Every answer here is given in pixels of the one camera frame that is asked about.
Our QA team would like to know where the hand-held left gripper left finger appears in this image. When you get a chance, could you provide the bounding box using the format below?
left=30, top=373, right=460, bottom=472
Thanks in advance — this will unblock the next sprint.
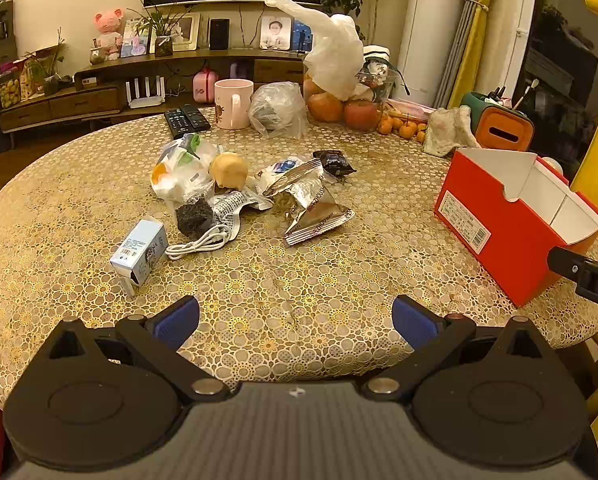
left=49, top=295, right=231, bottom=404

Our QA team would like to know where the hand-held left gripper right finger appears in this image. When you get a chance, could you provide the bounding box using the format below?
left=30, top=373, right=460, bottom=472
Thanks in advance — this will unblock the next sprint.
left=361, top=294, right=545, bottom=402

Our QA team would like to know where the white charging cable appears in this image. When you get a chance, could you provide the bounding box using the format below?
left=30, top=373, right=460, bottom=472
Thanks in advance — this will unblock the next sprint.
left=165, top=225, right=233, bottom=261

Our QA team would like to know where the small light blue carton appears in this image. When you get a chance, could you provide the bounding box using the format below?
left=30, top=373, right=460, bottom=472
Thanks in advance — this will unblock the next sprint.
left=110, top=217, right=169, bottom=297

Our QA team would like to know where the red cardboard box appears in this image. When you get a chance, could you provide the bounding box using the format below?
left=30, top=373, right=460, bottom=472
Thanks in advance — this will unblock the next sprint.
left=434, top=147, right=598, bottom=309

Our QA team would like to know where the bun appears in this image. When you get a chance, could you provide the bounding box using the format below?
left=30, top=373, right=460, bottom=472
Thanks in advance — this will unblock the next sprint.
left=208, top=152, right=307, bottom=196

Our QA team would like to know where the silver foil snack packet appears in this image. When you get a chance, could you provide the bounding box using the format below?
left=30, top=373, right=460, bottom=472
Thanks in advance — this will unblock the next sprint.
left=261, top=159, right=356, bottom=247

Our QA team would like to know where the black snack packet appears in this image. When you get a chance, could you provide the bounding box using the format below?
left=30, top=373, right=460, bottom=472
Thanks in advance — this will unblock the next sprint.
left=312, top=150, right=356, bottom=177

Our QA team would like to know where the round desktop with lace cloth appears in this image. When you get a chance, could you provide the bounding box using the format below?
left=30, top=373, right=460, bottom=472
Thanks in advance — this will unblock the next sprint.
left=0, top=104, right=598, bottom=411

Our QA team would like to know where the dark scouring ball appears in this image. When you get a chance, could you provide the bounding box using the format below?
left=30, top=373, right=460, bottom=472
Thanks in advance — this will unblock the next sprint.
left=175, top=199, right=215, bottom=236

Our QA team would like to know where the crumpled white plastic packet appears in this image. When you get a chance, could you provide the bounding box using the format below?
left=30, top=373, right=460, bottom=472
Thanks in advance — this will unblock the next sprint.
left=151, top=134, right=220, bottom=201

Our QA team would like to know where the green and orange tissue box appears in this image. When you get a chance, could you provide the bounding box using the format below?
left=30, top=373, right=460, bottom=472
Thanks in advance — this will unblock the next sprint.
left=460, top=90, right=535, bottom=152

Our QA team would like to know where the pile of small tangerines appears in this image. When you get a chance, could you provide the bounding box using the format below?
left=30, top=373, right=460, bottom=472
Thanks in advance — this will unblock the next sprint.
left=377, top=114, right=428, bottom=144

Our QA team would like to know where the beige dish cloth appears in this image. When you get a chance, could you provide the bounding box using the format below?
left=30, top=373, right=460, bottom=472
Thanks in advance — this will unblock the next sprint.
left=422, top=106, right=480, bottom=157

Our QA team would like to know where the black remote control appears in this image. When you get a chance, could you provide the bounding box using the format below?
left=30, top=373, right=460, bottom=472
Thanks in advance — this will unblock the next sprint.
left=179, top=104, right=212, bottom=132
left=164, top=108, right=193, bottom=140

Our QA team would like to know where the flat pink packet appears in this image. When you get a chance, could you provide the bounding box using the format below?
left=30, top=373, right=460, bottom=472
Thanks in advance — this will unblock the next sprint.
left=386, top=100, right=436, bottom=119

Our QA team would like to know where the pink mug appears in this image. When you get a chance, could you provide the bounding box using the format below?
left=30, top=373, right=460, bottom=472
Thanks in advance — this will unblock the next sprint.
left=214, top=79, right=255, bottom=131

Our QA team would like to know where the white router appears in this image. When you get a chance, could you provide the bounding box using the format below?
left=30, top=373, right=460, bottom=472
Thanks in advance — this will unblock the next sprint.
left=125, top=75, right=167, bottom=110

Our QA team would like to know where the pink container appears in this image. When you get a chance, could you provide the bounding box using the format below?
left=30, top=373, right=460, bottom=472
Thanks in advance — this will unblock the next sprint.
left=193, top=67, right=219, bottom=104

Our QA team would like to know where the clear plastic bag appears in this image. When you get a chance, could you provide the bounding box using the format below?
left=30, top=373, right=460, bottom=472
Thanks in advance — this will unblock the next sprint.
left=249, top=81, right=308, bottom=140

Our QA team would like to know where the glass jar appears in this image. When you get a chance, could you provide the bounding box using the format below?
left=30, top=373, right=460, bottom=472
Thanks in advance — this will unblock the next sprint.
left=356, top=66, right=400, bottom=107

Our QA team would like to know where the wooden television cabinet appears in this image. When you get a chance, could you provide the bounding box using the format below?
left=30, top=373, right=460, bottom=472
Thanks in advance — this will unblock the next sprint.
left=0, top=47, right=311, bottom=134

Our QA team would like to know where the white cloth bag green trim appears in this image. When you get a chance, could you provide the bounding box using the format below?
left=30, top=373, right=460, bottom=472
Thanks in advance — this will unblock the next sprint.
left=362, top=45, right=405, bottom=76

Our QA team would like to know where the large white plastic bag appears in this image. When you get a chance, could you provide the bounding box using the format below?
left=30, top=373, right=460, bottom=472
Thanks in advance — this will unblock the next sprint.
left=264, top=0, right=365, bottom=101

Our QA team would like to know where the yellow curtain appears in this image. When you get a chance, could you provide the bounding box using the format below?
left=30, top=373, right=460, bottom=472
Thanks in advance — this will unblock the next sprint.
left=448, top=0, right=505, bottom=109

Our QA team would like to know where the grey curtain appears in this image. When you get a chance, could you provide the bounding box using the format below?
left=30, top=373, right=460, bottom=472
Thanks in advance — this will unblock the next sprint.
left=433, top=0, right=486, bottom=106

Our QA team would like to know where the potted orchid plant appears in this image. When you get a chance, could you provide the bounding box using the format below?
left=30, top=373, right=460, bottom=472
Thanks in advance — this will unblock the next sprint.
left=128, top=0, right=201, bottom=58

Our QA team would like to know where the black speaker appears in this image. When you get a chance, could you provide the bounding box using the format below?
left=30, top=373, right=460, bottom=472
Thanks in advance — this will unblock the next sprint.
left=209, top=18, right=231, bottom=51

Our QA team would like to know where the white tower air conditioner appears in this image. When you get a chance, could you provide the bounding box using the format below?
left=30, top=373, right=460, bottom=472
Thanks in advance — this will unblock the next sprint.
left=395, top=0, right=468, bottom=107

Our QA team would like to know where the pink plush toy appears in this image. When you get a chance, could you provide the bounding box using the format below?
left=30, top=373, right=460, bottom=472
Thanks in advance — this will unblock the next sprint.
left=94, top=8, right=126, bottom=61

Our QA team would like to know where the blue picture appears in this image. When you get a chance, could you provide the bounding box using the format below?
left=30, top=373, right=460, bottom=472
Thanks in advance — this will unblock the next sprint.
left=292, top=20, right=313, bottom=54

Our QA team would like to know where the large white photo frame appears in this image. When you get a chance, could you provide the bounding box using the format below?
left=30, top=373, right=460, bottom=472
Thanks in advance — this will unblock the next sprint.
left=149, top=12, right=202, bottom=54

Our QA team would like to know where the portrait photo frame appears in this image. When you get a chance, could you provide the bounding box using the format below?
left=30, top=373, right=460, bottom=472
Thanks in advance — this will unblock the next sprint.
left=259, top=15, right=294, bottom=51

